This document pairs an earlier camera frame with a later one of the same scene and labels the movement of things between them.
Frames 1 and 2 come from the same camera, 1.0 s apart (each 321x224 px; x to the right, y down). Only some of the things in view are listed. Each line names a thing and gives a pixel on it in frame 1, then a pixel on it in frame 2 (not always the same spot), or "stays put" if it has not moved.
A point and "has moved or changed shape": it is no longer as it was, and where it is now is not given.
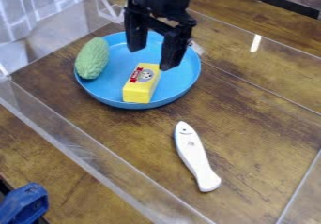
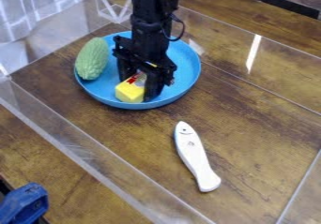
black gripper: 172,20 -> 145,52
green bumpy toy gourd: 92,57 stays put
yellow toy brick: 140,87 has moved or changed shape
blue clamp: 25,204 stays put
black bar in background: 306,9 stays put
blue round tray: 106,88 stays put
